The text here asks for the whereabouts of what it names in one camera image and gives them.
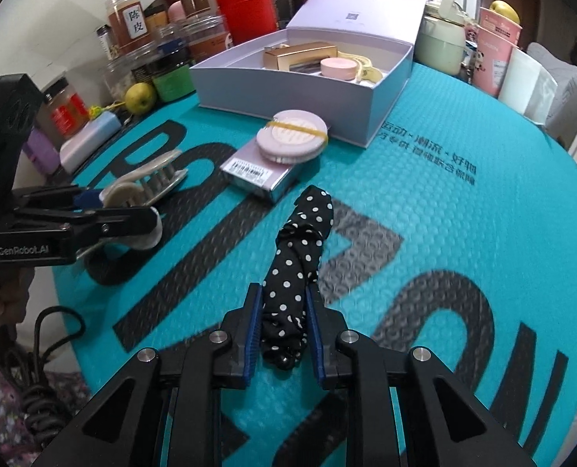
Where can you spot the lilac rectangular cosmetics box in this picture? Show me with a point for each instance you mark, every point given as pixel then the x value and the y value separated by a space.
pixel 254 175

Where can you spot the amber jar white label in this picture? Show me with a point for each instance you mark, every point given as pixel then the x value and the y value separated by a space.
pixel 128 22

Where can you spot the lilac gift box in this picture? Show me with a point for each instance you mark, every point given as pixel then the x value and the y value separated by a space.
pixel 356 14

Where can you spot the red canister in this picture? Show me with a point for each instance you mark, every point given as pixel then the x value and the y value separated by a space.
pixel 247 14

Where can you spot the mint bottle cream lid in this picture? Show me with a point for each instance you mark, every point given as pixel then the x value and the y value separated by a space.
pixel 439 39

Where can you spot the pale yellow hair claw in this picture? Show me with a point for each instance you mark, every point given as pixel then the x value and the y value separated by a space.
pixel 366 65

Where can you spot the gold rectangular box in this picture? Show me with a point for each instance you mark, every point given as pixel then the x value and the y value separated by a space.
pixel 298 53

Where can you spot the lilac round compact yellow band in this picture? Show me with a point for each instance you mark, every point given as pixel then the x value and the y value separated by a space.
pixel 291 136

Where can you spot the yellow pear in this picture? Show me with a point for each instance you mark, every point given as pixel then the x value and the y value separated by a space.
pixel 505 11

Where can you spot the grey embossed sofa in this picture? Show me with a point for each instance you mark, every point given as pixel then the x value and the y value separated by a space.
pixel 568 92

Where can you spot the wide clear jar brown contents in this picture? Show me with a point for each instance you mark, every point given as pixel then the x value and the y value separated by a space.
pixel 208 41

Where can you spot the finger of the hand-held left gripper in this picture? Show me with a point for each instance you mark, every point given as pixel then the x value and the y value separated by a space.
pixel 89 199
pixel 123 219

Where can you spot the floral cloth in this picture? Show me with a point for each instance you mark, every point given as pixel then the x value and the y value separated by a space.
pixel 6 418

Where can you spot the purple device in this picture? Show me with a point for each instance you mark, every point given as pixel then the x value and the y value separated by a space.
pixel 42 153

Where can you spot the person's left hand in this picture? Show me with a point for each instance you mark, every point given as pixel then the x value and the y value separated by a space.
pixel 1 296

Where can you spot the small spice bottle black cap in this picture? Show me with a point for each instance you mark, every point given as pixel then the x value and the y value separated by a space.
pixel 107 41

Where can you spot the clear jar dark contents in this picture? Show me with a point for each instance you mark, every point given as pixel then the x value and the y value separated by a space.
pixel 147 65

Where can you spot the white power bank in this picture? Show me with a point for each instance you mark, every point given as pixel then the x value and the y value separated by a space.
pixel 91 141

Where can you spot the grey wavy hair claw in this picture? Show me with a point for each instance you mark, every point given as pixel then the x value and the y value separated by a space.
pixel 142 175

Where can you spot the yellow-green apple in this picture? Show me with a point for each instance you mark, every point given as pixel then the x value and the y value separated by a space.
pixel 140 99

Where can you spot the orange bottle red label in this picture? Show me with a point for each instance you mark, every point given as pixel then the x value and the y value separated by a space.
pixel 67 112

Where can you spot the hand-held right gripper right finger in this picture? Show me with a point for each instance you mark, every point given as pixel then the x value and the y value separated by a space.
pixel 315 345

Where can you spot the yellow charm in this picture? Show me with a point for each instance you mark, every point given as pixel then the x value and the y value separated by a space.
pixel 96 111

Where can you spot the black polka dot scrunchie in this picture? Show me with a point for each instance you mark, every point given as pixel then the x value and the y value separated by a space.
pixel 293 262

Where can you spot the clear jar white pieces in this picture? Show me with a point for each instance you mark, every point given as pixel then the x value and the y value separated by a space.
pixel 118 80

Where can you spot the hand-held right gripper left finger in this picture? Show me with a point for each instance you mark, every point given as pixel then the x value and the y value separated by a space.
pixel 250 340

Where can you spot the pink round compact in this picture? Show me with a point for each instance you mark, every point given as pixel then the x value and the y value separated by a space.
pixel 337 69

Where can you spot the dark jar green label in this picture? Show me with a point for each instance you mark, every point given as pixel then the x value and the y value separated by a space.
pixel 171 80

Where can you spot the pink cylinder bottle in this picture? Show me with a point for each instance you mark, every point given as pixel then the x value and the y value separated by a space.
pixel 176 12

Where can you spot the pink panda paper cups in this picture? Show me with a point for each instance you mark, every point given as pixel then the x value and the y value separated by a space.
pixel 495 58

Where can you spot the teal printed bubble mat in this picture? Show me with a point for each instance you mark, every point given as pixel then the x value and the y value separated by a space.
pixel 439 214

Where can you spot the white paper roll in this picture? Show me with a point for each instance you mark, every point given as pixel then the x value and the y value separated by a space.
pixel 527 85

